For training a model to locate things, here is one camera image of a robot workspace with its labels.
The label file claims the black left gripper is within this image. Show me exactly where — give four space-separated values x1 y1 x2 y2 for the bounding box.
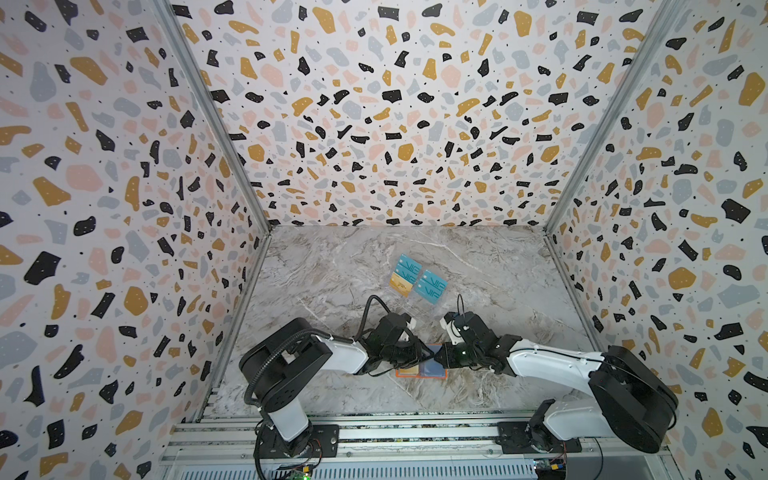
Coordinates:
383 335 438 369

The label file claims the orange card holder wallet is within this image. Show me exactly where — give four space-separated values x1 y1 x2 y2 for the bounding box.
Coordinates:
395 344 447 380

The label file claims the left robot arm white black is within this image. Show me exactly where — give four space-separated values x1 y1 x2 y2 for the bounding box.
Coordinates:
239 312 435 443

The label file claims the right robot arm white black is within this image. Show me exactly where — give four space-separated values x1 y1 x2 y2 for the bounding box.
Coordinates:
435 312 679 454

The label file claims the clear acrylic card stand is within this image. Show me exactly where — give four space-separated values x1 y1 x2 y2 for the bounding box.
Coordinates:
389 254 448 306

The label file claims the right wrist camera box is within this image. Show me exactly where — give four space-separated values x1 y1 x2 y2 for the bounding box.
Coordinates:
440 311 464 345

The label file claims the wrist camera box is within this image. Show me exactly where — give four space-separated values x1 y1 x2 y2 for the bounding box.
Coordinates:
440 311 464 345
398 318 417 345

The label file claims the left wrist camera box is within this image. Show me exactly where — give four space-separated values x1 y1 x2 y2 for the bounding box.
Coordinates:
398 318 417 345

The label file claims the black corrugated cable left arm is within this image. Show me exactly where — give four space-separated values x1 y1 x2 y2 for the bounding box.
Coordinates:
242 293 392 409

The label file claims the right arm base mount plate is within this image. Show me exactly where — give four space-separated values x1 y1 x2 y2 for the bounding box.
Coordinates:
495 421 582 455

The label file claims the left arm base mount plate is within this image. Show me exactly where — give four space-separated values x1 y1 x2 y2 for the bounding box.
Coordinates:
254 423 340 460

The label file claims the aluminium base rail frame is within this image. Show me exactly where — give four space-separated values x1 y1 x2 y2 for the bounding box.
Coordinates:
155 411 683 479

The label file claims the aluminium corner post right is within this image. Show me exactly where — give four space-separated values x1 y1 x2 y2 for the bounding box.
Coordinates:
544 0 687 239

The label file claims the aluminium corner post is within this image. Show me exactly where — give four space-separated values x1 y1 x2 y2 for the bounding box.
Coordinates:
544 0 687 239
151 0 270 237

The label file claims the aluminium corner post left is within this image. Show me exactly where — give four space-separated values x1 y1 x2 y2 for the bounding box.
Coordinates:
151 0 270 237

